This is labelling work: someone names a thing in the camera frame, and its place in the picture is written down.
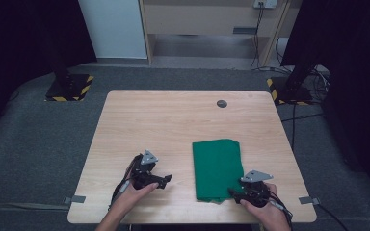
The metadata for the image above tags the black cable bundle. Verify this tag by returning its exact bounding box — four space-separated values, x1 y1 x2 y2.
259 38 331 104

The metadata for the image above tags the right hand-held gripper cable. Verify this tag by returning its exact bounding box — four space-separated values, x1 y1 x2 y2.
250 187 349 231

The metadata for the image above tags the grey rectangular label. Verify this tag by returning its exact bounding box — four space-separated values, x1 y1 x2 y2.
232 26 258 36

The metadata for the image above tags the green printed t-shirt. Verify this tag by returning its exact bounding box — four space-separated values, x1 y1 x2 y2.
191 138 247 204

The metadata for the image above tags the black hanging power cable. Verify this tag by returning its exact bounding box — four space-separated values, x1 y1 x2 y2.
250 2 266 71

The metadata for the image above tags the black stand with striped base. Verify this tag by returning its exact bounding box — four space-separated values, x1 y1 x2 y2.
43 38 95 103
266 61 316 107

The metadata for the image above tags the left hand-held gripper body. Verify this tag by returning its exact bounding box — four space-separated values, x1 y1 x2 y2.
129 149 160 191

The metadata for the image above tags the grey tape piece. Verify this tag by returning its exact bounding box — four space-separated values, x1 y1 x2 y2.
298 195 322 206
64 194 87 206

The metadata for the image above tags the person's right hand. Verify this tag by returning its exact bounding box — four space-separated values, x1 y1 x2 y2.
239 182 292 227

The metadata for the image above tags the person's left hand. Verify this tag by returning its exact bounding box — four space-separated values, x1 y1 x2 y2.
117 158 159 215

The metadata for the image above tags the white wall socket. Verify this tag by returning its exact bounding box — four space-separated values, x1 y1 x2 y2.
252 0 279 10

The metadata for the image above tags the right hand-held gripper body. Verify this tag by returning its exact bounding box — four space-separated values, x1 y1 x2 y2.
235 169 275 208

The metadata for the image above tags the hand-held gripper cable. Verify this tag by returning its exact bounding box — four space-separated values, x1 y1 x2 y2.
108 157 136 212
250 187 349 231

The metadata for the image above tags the white panel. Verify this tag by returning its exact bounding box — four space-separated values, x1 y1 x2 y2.
77 0 148 60

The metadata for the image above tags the left hand-held gripper cable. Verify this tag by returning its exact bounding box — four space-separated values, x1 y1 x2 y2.
108 157 136 212

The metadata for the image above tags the black floor cable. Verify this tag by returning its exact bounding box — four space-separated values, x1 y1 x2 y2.
280 101 326 152

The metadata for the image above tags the black curtain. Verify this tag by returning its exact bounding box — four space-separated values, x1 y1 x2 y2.
280 0 370 204
0 0 98 143

